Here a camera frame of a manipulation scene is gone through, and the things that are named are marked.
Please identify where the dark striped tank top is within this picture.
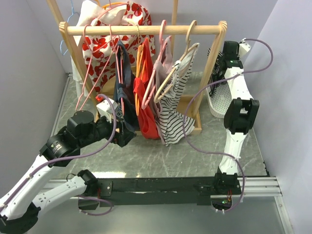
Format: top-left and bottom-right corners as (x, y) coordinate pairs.
(208, 48), (228, 97)

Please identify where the navy blue tank top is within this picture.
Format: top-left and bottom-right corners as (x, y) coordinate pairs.
(121, 44), (139, 132)

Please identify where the red tank top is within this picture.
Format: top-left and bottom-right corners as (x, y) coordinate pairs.
(133, 38), (159, 139)

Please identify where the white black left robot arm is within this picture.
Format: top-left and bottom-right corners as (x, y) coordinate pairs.
(0, 111), (136, 234)

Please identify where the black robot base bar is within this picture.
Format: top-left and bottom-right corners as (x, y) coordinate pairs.
(83, 175), (242, 206)

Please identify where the pink plastic hanger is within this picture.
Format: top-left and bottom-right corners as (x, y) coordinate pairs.
(141, 20), (173, 110)

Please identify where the white black striped tank top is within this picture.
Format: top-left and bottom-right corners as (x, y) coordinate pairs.
(158, 43), (200, 146)

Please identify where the orange hanger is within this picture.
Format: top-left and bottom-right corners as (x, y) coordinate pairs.
(135, 44), (145, 116)

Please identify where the pale pink tank top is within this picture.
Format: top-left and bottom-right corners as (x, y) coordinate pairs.
(146, 36), (173, 117)

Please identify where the white perforated plastic basket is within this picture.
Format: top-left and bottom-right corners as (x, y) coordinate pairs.
(206, 84), (232, 118)

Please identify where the wooden clothes rack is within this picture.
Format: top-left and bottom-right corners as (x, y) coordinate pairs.
(47, 0), (227, 135)

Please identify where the red floral white dress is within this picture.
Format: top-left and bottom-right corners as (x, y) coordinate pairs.
(77, 0), (156, 93)

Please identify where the white garment behind rack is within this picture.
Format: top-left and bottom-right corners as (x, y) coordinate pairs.
(70, 0), (103, 100)

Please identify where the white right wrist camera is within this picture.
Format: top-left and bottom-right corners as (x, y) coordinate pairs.
(238, 38), (251, 59)

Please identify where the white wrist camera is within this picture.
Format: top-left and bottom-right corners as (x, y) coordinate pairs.
(96, 94), (118, 123)
(238, 38), (251, 59)

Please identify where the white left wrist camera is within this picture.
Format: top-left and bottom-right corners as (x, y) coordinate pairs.
(96, 94), (118, 123)

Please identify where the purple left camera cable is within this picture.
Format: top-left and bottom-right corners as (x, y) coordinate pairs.
(0, 94), (117, 208)

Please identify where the purple camera cable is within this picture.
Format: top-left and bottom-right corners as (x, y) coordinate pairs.
(0, 94), (117, 208)
(182, 38), (273, 213)

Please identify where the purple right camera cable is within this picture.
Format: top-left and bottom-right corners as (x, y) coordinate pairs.
(182, 38), (273, 213)

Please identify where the blue wire hanger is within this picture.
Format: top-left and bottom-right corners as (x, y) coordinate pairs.
(59, 0), (80, 56)

